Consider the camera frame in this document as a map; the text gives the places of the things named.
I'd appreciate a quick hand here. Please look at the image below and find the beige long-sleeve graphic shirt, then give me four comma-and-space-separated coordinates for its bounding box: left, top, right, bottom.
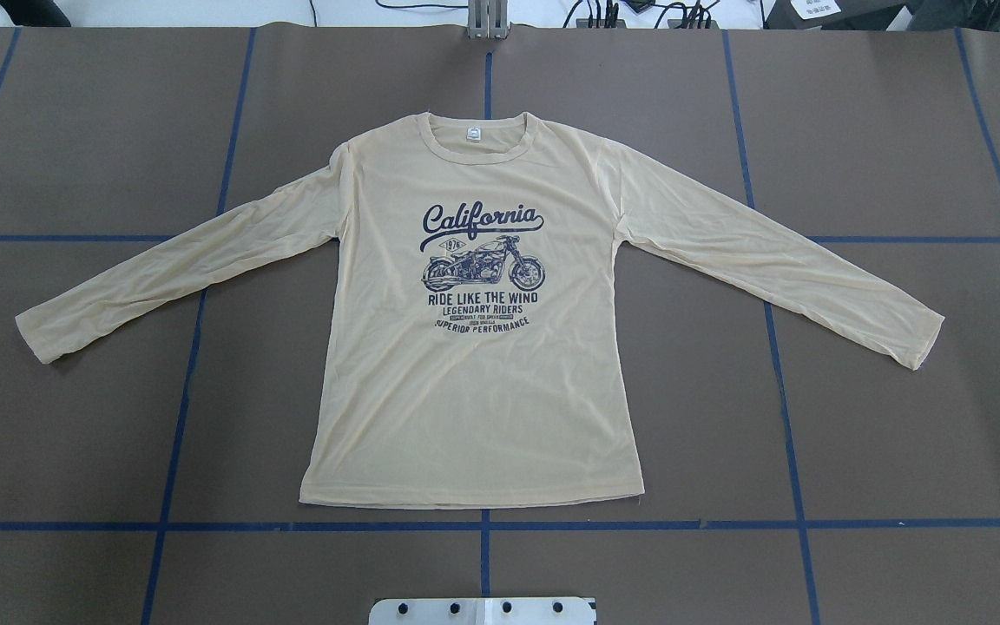
16, 112, 944, 510

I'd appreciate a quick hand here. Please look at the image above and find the brown table mat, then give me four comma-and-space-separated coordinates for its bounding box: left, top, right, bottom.
0, 23, 1000, 624

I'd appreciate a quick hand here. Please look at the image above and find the aluminium frame post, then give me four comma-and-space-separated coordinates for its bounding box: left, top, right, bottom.
467, 0, 510, 40

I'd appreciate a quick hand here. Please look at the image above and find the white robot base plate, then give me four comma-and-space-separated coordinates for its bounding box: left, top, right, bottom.
368, 596, 598, 624

